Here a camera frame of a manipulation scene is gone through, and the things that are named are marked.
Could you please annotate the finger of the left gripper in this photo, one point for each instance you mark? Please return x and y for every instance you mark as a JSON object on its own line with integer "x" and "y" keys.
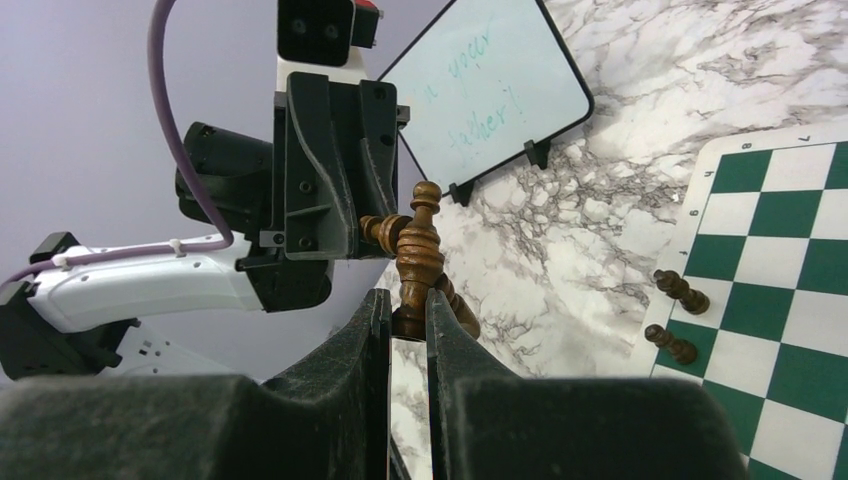
{"x": 378, "y": 113}
{"x": 319, "y": 213}

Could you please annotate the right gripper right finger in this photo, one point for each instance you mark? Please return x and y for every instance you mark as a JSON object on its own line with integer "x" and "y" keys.
{"x": 487, "y": 422}

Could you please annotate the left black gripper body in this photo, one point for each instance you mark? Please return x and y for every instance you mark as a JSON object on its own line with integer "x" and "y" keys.
{"x": 245, "y": 179}

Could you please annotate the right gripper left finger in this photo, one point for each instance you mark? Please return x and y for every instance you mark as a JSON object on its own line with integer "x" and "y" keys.
{"x": 325, "y": 417}

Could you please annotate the dark tall chess piece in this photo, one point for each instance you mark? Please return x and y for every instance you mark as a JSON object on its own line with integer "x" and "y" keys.
{"x": 419, "y": 262}

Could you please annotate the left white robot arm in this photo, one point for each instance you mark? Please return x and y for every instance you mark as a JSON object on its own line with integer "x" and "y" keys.
{"x": 85, "y": 313}

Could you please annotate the green white chess board mat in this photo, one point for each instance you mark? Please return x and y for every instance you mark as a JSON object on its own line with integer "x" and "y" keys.
{"x": 763, "y": 234}

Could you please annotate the small whiteboard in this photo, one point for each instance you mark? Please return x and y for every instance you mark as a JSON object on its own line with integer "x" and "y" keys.
{"x": 486, "y": 82}

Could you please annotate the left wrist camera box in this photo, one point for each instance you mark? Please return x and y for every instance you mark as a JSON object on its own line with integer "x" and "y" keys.
{"x": 325, "y": 37}

